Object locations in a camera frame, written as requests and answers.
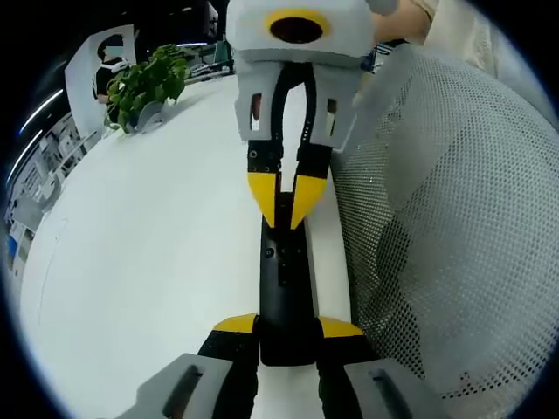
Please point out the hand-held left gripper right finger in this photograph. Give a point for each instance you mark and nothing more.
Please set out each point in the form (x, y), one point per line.
(349, 384)

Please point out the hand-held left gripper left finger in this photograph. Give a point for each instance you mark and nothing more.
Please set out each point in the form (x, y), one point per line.
(227, 375)

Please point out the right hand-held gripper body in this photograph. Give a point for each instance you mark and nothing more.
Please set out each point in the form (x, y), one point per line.
(249, 30)

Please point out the grey mesh office chair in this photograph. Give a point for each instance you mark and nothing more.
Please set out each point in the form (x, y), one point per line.
(458, 196)

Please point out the person's beige shirt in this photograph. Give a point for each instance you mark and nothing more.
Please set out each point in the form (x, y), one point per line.
(463, 35)

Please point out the green potted plant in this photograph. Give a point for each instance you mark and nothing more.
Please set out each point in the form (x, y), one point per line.
(144, 83)

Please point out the black remote control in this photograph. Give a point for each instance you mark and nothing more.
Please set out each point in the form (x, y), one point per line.
(284, 297)

